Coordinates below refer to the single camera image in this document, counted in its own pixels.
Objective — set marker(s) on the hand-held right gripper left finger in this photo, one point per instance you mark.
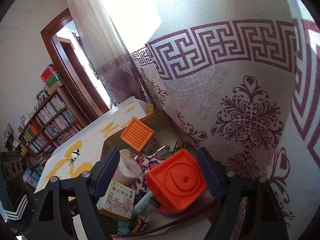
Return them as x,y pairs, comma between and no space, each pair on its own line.
105,177

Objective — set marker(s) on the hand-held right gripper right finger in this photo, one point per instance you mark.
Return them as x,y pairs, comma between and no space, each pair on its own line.
210,177

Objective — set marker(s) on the yellow white medicine box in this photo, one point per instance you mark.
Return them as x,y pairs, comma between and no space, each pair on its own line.
117,200

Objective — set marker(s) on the red-orange embossed cube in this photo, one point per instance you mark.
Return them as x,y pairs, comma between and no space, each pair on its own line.
180,180

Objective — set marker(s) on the light orange embossed cube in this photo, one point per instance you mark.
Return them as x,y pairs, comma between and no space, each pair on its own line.
137,133

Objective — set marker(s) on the red tin box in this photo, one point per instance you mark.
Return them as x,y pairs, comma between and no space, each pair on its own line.
162,122

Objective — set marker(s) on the white storage box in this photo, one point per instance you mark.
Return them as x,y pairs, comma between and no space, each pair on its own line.
27,177

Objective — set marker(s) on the blue storage box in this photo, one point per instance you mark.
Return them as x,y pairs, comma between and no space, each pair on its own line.
36,176

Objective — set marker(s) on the dark shelving unit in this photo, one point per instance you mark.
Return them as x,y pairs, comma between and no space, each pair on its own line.
12,140

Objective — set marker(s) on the small panda toy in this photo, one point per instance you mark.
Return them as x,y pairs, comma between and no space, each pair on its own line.
75,155

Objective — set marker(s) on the yellow white printed towel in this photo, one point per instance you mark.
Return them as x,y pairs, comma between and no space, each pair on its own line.
85,142

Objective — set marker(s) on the pink leopard print pouch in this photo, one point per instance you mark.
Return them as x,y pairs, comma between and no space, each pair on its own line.
150,162

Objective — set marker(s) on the silver nail clipper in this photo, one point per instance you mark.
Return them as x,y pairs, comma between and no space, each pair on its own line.
162,151

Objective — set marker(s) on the clear glass vial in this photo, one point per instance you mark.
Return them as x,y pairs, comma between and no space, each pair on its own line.
148,211

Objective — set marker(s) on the wooden bookshelf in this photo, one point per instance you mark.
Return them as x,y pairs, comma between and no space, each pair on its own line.
75,113

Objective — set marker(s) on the rows of books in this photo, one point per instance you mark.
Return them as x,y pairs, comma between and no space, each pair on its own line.
53,110

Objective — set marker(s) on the green cardboard box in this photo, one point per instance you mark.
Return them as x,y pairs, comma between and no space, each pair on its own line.
53,81

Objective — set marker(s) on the red cardboard box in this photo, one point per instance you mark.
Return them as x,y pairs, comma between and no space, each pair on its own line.
48,73

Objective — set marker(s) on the brown wooden door frame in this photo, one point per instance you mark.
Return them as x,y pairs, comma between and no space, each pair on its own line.
57,52

